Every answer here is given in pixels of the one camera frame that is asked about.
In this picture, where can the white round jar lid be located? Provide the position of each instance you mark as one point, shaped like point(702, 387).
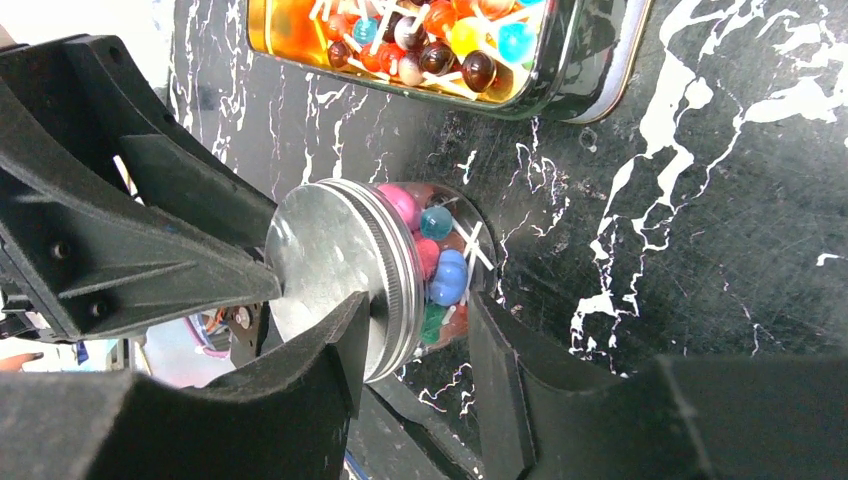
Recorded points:
point(335, 237)

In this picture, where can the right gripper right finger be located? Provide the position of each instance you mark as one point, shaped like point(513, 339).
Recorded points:
point(545, 414)

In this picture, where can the clear plastic jar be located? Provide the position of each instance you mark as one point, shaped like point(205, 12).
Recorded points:
point(450, 265)

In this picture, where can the tin tray of lollipops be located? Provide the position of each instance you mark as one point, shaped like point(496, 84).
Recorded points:
point(561, 60)

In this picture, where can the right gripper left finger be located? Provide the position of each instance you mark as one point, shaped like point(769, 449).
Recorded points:
point(284, 415)

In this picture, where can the star candies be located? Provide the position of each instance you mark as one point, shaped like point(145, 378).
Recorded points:
point(437, 265)

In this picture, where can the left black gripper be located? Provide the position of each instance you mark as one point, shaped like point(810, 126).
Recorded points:
point(107, 226)

